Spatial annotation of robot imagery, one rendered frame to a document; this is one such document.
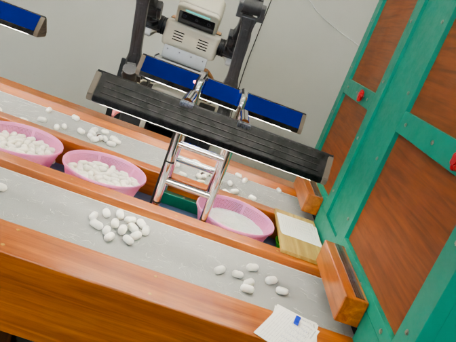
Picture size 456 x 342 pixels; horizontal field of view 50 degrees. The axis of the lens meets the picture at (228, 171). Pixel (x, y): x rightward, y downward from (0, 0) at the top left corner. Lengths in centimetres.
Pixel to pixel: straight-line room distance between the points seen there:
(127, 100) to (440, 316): 81
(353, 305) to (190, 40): 165
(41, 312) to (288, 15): 315
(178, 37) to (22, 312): 168
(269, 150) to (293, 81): 273
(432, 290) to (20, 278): 80
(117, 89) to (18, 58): 307
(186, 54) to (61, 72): 186
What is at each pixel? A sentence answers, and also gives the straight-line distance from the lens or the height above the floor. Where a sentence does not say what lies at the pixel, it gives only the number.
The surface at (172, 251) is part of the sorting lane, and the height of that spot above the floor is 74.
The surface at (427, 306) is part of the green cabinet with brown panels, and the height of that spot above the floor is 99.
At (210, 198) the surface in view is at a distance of 145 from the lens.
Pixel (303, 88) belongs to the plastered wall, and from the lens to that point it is 394.
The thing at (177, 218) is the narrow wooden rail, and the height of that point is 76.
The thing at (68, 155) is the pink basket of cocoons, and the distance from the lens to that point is 165.
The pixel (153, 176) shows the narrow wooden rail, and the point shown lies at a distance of 173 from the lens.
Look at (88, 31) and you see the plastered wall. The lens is 406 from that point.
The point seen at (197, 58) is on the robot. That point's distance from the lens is 247.
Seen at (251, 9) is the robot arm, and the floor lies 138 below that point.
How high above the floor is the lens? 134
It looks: 17 degrees down
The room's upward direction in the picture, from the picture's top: 21 degrees clockwise
